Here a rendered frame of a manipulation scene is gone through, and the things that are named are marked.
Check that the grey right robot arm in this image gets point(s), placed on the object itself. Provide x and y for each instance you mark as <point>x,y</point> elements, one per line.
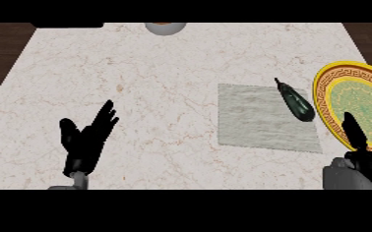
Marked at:
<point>344,175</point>

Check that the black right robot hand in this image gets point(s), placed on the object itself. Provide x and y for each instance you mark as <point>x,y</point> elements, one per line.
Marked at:
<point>355,134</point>

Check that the dark green eggplant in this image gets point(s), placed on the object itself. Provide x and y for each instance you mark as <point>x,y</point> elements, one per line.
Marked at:
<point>296,103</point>

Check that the yellow patterned plate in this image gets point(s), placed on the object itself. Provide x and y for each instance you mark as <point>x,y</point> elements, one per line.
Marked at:
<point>338,88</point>

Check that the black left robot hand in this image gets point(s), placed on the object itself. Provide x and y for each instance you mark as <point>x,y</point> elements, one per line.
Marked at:
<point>85,141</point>

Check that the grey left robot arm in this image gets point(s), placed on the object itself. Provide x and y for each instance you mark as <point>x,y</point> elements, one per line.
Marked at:
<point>76,181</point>

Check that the grey woven placemat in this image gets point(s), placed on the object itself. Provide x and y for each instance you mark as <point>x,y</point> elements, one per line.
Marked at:
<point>261,118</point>

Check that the grey round bowl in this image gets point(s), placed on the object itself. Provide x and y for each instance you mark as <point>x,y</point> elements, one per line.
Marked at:
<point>163,28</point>

